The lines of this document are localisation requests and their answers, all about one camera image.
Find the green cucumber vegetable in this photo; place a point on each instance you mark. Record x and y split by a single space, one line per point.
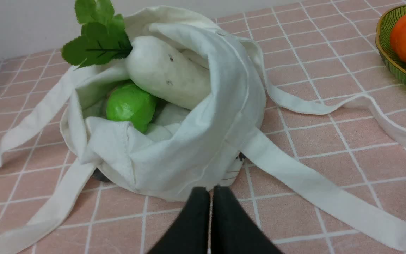
129 103

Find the white cloth tote bag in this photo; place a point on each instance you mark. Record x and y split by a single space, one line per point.
186 148

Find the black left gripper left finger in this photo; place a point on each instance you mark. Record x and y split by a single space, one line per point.
188 234

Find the green glass plate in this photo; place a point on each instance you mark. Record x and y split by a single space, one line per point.
382 40

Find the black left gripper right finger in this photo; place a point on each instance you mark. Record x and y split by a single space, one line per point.
232 230

